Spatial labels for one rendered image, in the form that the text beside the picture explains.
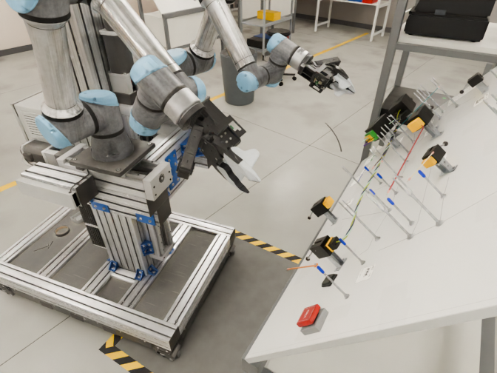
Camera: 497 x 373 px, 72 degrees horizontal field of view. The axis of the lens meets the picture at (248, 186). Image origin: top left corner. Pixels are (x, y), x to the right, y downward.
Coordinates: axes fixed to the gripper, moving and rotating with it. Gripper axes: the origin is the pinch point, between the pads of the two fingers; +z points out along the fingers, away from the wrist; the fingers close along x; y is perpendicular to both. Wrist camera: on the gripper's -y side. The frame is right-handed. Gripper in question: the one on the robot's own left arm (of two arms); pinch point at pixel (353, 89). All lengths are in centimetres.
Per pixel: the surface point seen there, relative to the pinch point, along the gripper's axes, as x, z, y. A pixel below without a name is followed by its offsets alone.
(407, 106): -7.2, 20.2, -20.4
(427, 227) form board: 20, 35, 52
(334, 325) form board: 7, 31, 78
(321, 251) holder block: -4, 22, 60
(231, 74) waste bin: -207, -150, -181
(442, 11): 15, 9, -52
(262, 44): -279, -198, -351
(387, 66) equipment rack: -9.3, 4.1, -39.4
